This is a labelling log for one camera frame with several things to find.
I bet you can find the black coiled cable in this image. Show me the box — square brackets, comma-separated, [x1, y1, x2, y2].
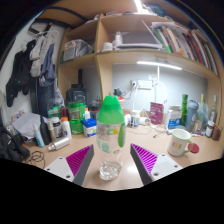
[24, 150, 46, 167]

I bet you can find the red and white can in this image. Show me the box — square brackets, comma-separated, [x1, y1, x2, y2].
[118, 95, 126, 109]

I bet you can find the wooden shelf unit with books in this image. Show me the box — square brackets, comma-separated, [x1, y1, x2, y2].
[36, 0, 224, 113]

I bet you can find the black box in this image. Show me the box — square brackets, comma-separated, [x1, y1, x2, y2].
[65, 83, 89, 107]

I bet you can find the black bag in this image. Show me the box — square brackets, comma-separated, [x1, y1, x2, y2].
[0, 126, 31, 163]

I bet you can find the crumpled white paper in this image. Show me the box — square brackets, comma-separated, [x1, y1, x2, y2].
[11, 112, 43, 140]

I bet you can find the white pill bottle blue label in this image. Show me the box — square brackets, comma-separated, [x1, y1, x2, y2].
[130, 109, 141, 129]

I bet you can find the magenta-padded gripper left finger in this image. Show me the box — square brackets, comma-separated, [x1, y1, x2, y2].
[43, 144, 95, 187]

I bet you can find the clear bottle with yellow cap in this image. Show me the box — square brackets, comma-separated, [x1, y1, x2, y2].
[198, 93, 206, 129]

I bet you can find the green plastic jar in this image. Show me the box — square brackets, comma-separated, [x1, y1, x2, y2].
[67, 101, 87, 136]

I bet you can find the silver spray can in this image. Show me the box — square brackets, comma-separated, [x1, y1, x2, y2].
[47, 136, 72, 152]

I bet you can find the blue hanging garment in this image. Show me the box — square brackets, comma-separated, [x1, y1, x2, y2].
[38, 43, 58, 88]

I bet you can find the tall dark green bottle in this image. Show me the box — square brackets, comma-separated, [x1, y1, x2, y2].
[180, 93, 189, 127]

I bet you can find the brown jar with white lid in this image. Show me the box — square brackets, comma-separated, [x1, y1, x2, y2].
[205, 119, 215, 139]

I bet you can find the white mug with green handle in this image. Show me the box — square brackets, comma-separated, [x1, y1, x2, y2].
[166, 128, 195, 158]

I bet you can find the clear glass bottle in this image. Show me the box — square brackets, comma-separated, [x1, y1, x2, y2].
[209, 94, 219, 125]

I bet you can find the blue and white carton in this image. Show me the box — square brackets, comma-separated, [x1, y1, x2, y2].
[165, 105, 183, 130]

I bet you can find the black hanging jacket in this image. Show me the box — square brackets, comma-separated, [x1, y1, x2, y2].
[4, 39, 37, 108]

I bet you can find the grey hanging garment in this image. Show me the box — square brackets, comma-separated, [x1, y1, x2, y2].
[29, 32, 52, 78]

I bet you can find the maroon pouch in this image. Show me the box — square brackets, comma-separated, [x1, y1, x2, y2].
[149, 101, 165, 126]

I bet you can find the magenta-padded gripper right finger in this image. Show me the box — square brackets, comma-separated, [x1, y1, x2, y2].
[129, 143, 184, 186]

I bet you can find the white jar with blue lid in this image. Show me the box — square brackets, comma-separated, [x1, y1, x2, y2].
[81, 118, 98, 139]

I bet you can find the white wall power outlet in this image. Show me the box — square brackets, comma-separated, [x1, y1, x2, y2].
[130, 79, 154, 91]

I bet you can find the white tube with blue label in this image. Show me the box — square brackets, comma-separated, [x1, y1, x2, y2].
[32, 123, 46, 149]

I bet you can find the clear bottle with green cap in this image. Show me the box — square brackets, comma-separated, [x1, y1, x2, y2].
[95, 94, 127, 182]

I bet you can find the white LED light bar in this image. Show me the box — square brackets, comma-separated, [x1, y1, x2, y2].
[136, 60, 184, 71]

